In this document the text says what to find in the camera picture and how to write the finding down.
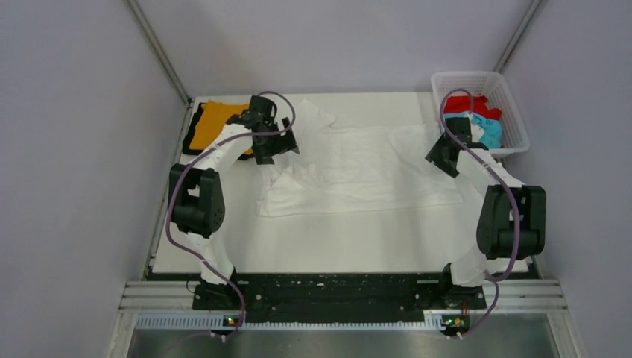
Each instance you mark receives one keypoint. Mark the teal t shirt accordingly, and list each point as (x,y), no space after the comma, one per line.
(483,130)

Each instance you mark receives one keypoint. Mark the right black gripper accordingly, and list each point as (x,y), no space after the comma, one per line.
(434,156)

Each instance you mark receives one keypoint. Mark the white t shirt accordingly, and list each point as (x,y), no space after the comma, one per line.
(353,169)

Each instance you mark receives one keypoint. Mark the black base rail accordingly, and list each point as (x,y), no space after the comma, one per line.
(337,298)

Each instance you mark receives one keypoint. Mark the red t shirt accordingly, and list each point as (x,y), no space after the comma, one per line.
(458,104)

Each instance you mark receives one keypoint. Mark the white slotted cable duct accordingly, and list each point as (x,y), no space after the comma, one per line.
(227,322)

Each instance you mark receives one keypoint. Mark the folded black t shirt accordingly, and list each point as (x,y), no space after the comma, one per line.
(190,143)

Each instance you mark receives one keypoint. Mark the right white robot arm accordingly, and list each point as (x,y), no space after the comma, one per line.
(512,219)

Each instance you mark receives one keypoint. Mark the folded orange t shirt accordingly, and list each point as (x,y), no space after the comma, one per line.
(215,126)

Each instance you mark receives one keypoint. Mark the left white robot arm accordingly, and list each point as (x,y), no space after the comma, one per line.
(196,205)

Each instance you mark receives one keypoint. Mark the white plastic basket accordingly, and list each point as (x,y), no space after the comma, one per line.
(494,86)

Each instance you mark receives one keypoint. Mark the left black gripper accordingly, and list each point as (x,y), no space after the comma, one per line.
(285,142)

